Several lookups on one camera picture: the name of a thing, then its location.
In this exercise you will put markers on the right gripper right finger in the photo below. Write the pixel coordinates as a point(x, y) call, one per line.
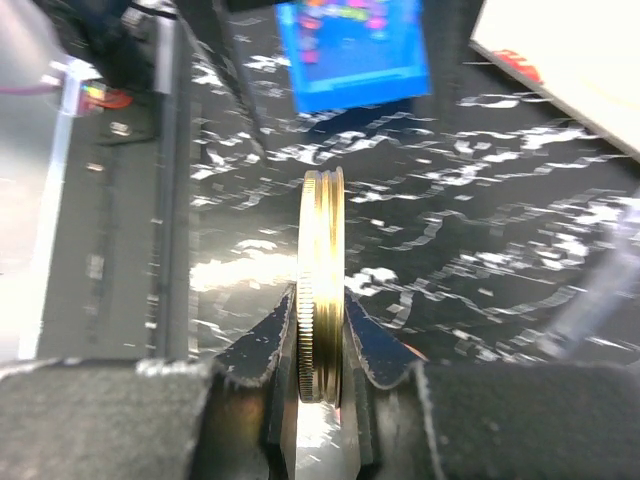
point(406, 418)

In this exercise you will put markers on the blue bin of star candies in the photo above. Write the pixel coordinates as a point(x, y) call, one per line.
point(346, 54)

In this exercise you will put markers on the white round jar lid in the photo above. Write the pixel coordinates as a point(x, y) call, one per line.
point(320, 289)

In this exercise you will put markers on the strawberry pattern tray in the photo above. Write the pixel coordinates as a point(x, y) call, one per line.
point(582, 55)

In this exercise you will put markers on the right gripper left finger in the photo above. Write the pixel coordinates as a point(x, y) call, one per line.
point(233, 416)

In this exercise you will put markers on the clear plastic scoop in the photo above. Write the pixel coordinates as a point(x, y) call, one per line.
point(615, 275)

